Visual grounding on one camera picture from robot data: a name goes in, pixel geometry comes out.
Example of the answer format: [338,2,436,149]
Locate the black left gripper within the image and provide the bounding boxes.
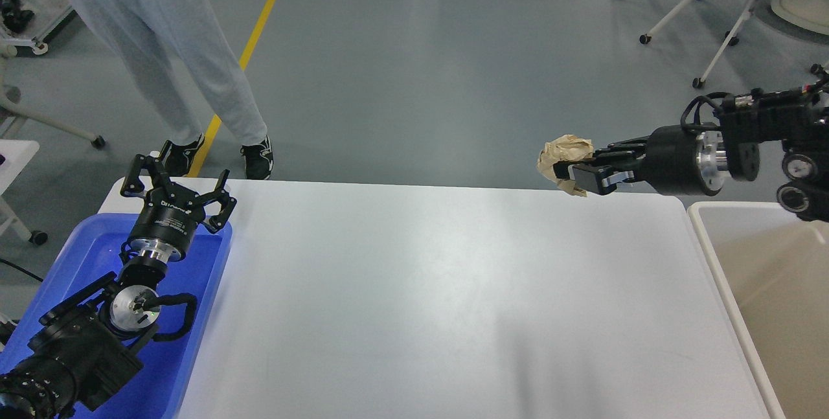
[120,154,237,262]

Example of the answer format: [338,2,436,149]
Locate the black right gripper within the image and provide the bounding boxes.
[554,125,759,197]

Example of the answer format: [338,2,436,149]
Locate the brown paper ball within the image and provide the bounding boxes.
[536,135,595,198]

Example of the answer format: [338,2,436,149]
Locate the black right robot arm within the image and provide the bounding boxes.
[537,65,828,221]

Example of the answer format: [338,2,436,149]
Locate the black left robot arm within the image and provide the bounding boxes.
[2,154,237,418]

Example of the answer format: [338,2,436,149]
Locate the blue plastic bin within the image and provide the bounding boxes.
[1,213,233,418]

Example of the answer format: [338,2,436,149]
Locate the white side table left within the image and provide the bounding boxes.
[1,139,49,247]

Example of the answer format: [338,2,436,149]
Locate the beige plastic bin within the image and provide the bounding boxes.
[688,201,828,418]

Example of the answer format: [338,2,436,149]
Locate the person in grey trousers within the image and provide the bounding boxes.
[68,0,273,180]

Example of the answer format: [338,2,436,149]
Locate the white rolling stand left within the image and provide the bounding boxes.
[1,44,107,150]

